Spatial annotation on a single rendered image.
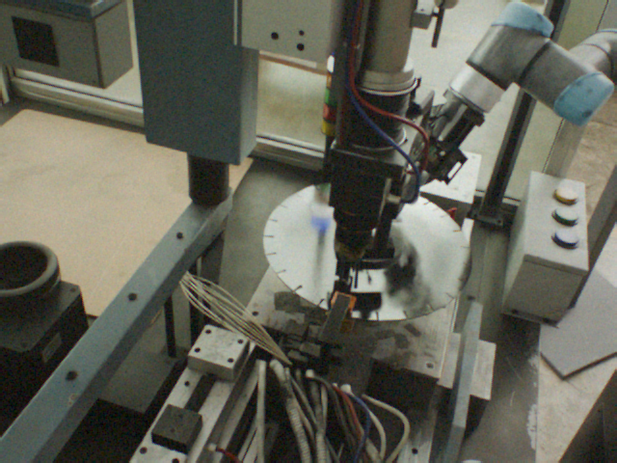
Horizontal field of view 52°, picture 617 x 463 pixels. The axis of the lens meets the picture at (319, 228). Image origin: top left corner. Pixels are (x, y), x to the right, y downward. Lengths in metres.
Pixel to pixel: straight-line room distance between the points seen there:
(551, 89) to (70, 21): 0.62
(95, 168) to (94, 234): 0.23
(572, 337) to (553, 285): 1.16
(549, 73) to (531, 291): 0.43
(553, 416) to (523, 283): 0.98
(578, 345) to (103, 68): 1.89
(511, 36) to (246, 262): 0.64
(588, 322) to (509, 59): 1.60
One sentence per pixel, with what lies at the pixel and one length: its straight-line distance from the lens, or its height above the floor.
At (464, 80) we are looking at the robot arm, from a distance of 0.96.
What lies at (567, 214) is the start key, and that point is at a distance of 1.27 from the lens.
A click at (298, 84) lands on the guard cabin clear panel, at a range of 1.44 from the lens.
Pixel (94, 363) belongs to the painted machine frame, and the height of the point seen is 1.05.
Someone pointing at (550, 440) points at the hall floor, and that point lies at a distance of 2.08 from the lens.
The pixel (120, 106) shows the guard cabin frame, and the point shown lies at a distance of 1.66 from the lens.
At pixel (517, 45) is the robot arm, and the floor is 1.26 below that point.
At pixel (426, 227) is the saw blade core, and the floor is 0.95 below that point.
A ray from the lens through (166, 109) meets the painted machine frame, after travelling 0.68.
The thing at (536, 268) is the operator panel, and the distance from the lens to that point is 1.18.
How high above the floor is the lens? 1.60
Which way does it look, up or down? 39 degrees down
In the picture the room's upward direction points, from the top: 7 degrees clockwise
